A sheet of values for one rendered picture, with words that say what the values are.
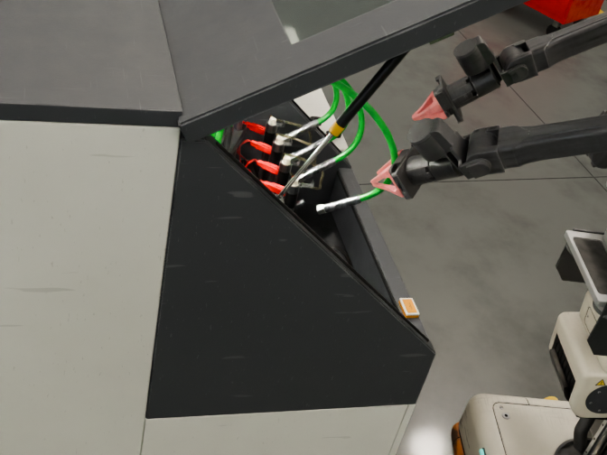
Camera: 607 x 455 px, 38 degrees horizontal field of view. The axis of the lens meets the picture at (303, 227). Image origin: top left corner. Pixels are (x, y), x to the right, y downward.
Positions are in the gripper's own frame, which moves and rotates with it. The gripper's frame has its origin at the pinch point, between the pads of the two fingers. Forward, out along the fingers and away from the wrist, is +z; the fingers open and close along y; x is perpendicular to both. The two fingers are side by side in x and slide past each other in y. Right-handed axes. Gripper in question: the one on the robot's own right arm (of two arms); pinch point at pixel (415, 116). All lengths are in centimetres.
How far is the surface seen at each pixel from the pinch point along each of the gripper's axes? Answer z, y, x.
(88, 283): 48, 36, 64
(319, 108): 30, -6, -40
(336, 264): 15, 10, 53
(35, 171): 38, 58, 66
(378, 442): 37, -43, 48
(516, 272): 23, -148, -108
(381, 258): 20.7, -18.8, 18.0
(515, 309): 27, -145, -84
